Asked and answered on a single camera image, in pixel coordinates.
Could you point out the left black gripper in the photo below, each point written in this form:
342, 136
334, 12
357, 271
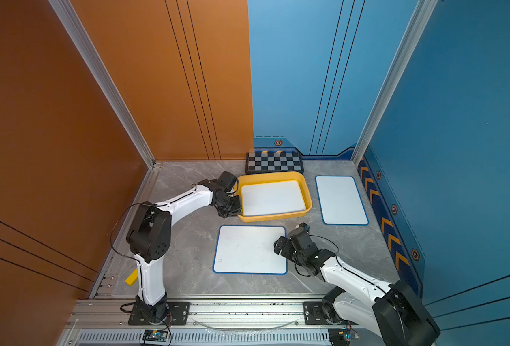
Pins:
237, 210

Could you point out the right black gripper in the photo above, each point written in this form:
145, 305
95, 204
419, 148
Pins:
288, 244

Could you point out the yellow plastic storage box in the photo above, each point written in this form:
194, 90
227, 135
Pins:
274, 178

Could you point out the blue-framed whiteboard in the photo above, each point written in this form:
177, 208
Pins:
340, 201
249, 250

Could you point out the yellow-framed whiteboard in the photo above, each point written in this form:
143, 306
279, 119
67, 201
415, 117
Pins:
266, 199

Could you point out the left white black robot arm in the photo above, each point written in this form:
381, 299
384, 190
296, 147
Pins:
149, 239

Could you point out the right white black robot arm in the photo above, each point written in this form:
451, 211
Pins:
392, 311

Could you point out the black grey checkerboard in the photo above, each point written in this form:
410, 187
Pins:
271, 161

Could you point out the right green circuit board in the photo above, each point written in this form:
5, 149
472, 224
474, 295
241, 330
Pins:
342, 337

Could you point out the green circuit board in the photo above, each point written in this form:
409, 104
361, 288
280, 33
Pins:
155, 337
342, 337

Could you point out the yellow rectangular block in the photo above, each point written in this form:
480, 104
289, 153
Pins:
132, 278

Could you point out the left green circuit board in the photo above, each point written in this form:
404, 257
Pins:
155, 337

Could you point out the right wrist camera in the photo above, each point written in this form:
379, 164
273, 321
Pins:
304, 226

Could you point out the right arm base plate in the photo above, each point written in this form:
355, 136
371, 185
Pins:
320, 313

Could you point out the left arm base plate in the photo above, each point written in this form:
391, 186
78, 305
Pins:
176, 315

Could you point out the left aluminium corner post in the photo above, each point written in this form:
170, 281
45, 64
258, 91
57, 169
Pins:
81, 40

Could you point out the aluminium corner post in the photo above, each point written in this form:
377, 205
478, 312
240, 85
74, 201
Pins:
81, 40
417, 24

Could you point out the aluminium front rail frame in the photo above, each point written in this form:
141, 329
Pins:
212, 320

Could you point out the right aluminium corner post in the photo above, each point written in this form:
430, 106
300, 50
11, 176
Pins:
417, 24

